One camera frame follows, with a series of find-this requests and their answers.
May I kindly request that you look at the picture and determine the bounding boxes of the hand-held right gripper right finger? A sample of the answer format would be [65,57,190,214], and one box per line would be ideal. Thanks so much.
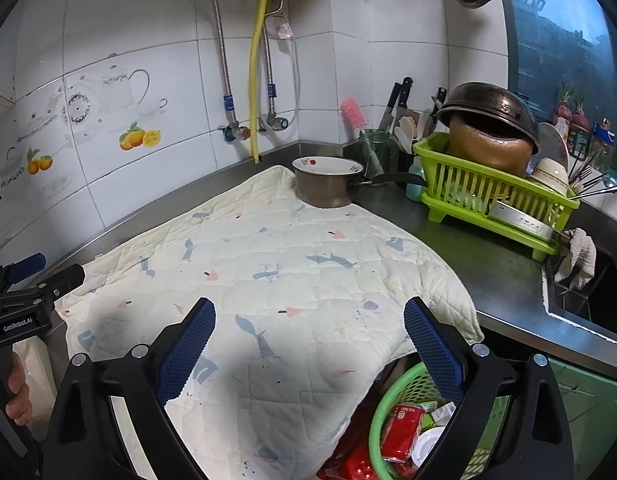
[403,296,577,480]

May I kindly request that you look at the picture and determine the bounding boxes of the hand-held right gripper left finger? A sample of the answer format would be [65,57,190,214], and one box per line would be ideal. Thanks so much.
[41,296,216,480]

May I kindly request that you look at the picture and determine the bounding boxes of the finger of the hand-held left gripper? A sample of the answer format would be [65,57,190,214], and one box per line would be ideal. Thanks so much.
[0,253,46,292]
[18,264,86,307]

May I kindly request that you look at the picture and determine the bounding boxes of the green yellow label tea cup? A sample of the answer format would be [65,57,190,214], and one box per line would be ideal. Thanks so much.
[419,401,442,428]

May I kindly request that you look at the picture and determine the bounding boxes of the green plastic basket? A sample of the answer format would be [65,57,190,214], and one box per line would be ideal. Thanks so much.
[369,362,509,480]

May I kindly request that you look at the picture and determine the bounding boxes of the red soda can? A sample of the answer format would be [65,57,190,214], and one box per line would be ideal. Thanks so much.
[381,404,427,463]

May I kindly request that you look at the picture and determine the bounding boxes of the white plastic lid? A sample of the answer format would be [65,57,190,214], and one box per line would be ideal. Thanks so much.
[413,426,447,466]

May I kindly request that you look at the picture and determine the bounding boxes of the person's left hand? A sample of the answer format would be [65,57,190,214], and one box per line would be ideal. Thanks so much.
[6,352,32,414]

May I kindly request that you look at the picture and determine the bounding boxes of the cream quilted mat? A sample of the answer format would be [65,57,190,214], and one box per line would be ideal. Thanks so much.
[53,165,484,480]

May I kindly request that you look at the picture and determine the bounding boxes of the steel sink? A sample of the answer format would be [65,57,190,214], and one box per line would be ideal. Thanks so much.
[541,240,617,348]

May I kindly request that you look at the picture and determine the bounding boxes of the metal tray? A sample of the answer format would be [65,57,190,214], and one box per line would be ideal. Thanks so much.
[489,202,557,241]

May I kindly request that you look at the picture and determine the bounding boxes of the white dish rag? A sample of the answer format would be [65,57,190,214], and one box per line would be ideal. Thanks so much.
[553,227,597,291]

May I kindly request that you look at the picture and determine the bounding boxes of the green cabinet door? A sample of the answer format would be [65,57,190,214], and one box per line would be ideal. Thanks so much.
[549,357,617,480]

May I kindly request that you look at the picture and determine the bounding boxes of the teal plastic bottle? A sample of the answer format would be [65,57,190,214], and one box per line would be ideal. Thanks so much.
[405,156,428,201]

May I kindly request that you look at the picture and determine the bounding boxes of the green plastic dish rack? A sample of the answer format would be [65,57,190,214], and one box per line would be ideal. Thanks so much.
[413,132,580,263]

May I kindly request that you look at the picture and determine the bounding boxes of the metal saucepan with floral rim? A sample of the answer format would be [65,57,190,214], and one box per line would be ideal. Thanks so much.
[292,156,427,209]

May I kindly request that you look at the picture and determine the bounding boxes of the green glass jar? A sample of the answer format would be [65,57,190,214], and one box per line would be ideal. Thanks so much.
[359,129,393,179]

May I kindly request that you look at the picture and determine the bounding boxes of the brown clay pot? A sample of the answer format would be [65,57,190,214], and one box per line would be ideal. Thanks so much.
[447,112,533,179]

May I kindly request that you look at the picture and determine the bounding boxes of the white bowl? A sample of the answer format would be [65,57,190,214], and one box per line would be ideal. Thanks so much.
[531,157,570,196]

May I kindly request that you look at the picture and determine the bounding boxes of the white rice paddle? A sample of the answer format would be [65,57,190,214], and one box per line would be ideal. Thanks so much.
[393,116,419,153]

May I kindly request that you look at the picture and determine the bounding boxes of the bundle of chopsticks and cutlery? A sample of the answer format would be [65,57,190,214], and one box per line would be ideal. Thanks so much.
[569,150,617,202]

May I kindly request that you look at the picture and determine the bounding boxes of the white plate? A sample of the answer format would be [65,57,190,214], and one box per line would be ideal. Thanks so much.
[536,122,569,171]

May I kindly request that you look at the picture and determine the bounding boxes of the pink bottle brush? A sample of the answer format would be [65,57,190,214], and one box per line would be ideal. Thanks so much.
[341,98,367,133]

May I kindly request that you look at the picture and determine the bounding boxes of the dark metal wok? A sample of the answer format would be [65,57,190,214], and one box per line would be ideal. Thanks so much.
[437,82,540,156]

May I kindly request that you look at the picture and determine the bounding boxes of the window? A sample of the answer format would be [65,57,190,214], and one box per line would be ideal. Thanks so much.
[503,0,617,181]

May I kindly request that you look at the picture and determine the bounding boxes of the black handled kitchen knife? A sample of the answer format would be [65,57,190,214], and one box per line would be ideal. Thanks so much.
[423,87,448,136]

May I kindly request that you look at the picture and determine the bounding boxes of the black handled cleaver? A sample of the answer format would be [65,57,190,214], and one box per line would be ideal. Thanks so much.
[379,76,414,131]

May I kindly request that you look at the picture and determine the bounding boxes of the flexible metal water hose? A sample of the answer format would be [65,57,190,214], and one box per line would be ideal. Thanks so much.
[261,30,279,121]
[196,0,239,126]

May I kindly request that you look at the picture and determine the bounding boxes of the yellow gas hose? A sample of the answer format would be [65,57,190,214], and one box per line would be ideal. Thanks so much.
[249,0,269,165]

